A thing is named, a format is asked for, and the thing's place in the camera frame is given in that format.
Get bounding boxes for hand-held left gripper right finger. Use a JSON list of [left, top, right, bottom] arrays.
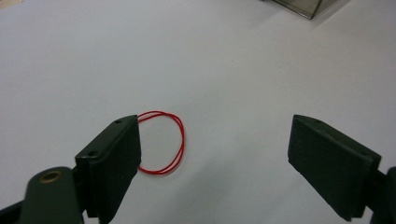
[[287, 114, 382, 222]]

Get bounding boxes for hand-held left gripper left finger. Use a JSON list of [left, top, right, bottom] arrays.
[[74, 114, 142, 224]]

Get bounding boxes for red rubber band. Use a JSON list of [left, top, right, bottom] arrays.
[[136, 110, 186, 175]]

